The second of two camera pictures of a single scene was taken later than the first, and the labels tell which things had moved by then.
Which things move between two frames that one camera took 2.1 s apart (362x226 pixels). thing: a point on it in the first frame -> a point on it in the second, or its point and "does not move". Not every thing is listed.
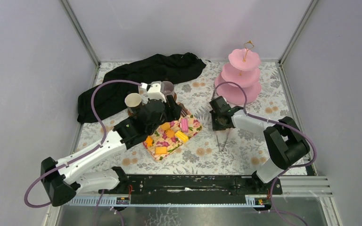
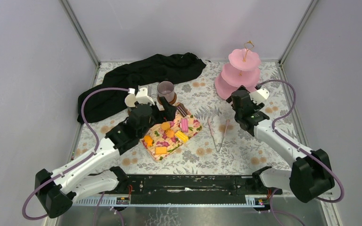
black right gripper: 216,127 -> 257,106
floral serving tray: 171,136 does not move
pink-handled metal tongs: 221,133 -> 211,131
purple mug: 167,88 does not move
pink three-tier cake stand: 242,67 does not move
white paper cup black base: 133,101 does not move
